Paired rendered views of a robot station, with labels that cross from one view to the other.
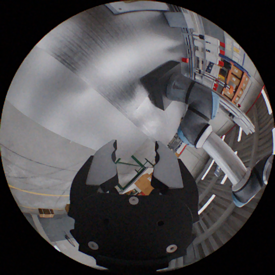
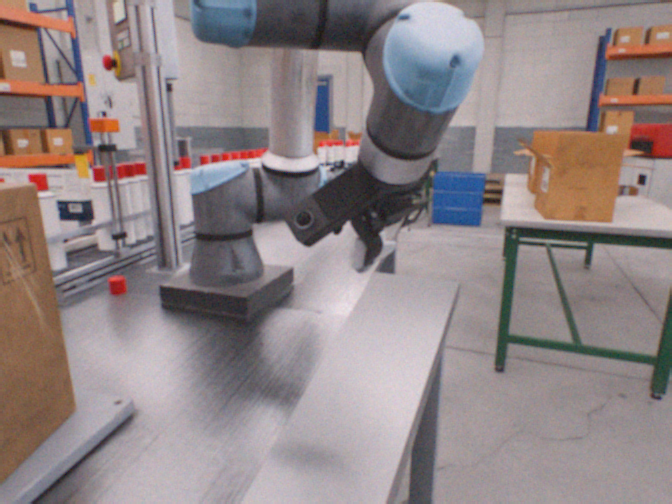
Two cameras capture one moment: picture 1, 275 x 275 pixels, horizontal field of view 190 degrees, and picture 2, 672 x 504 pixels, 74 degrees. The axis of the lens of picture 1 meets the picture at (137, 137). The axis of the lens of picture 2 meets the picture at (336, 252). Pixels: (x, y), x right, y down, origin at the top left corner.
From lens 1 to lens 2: 52 cm
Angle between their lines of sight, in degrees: 20
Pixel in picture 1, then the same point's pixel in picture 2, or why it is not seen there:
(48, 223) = not seen: outside the picture
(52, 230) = not seen: outside the picture
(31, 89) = (347, 443)
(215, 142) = (285, 137)
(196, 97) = (233, 218)
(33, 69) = (310, 454)
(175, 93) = (248, 261)
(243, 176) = not seen: hidden behind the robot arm
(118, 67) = (263, 355)
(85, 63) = (281, 387)
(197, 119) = (272, 194)
